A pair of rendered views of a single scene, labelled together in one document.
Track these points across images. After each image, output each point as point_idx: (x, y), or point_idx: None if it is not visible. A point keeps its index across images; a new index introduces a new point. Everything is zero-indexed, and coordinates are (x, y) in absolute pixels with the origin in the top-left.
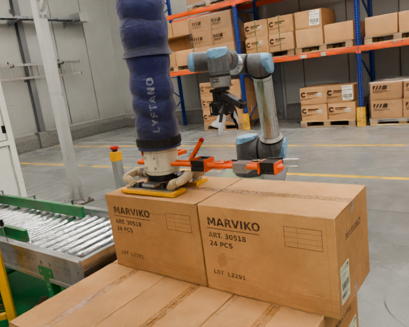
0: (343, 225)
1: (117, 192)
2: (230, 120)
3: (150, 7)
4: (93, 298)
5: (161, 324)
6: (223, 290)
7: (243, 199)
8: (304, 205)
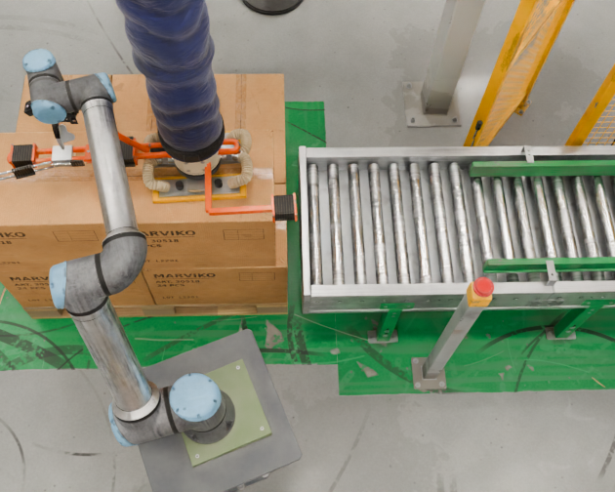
0: None
1: (258, 138)
2: (68, 138)
3: None
4: (237, 125)
5: (139, 124)
6: None
7: None
8: None
